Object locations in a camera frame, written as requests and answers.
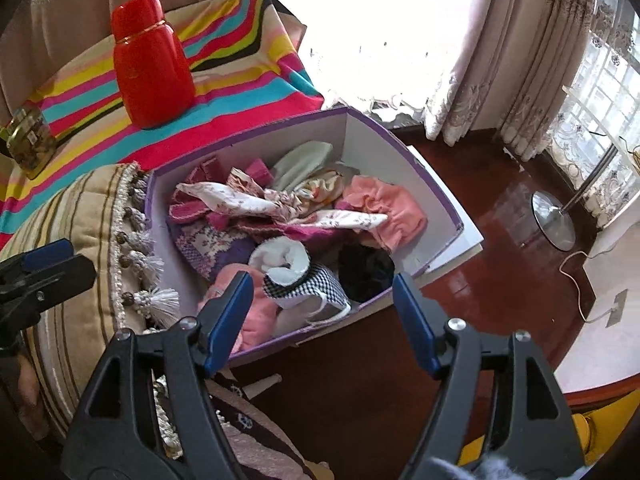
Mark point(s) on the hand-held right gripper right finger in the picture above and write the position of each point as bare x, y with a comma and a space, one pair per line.
417, 330

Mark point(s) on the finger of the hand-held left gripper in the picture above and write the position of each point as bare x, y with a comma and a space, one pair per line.
65, 275
47, 255

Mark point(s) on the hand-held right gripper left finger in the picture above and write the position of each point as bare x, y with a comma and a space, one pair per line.
230, 320

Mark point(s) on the purple floral patchwork cloth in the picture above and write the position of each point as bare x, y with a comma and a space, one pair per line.
210, 250

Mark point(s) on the black fuzzy cloth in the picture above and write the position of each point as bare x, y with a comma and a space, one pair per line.
365, 270

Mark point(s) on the checkered face mask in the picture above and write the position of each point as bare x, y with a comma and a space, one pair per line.
320, 285

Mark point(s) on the white floral cloth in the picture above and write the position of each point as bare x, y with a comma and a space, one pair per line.
240, 200

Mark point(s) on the pink ruffled cloth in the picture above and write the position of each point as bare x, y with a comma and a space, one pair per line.
390, 210

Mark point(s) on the white printed satin pouch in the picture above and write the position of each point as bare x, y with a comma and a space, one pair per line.
322, 187

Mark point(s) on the pale blue cloth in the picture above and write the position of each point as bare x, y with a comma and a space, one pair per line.
305, 160

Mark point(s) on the purple cardboard box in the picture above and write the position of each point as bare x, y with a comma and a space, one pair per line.
375, 145

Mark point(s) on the striped beige pillow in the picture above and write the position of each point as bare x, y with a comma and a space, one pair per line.
75, 220

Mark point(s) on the dark patterned clothing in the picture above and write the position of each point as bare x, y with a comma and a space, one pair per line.
260, 435

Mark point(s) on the grey fuzzy cloth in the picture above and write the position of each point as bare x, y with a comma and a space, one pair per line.
480, 467

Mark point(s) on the colourful striped tablecloth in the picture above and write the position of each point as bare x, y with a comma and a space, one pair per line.
100, 110

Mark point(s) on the metal stand with round base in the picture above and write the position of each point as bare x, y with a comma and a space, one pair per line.
552, 220

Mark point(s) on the yellow sofa cushion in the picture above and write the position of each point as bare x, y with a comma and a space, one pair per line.
587, 422

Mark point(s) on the red thermos flask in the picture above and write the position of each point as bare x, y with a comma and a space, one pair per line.
150, 75

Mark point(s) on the sheer floral curtain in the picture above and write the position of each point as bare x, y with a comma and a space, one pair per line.
475, 60

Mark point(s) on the brown patterned curtain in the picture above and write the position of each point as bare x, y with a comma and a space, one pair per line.
550, 60

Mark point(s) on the floor lamp base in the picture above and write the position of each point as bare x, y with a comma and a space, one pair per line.
605, 85

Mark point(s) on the white wall socket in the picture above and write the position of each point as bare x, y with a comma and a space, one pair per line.
617, 307

